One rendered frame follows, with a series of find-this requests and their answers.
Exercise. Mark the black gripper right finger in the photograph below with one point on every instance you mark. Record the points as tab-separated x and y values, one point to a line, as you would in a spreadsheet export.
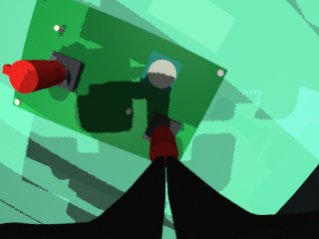
199	212

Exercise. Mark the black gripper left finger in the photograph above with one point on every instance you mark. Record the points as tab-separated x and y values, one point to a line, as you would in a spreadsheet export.
138	214

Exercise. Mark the green circuit board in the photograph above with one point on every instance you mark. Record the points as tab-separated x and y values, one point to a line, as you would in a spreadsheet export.
111	80

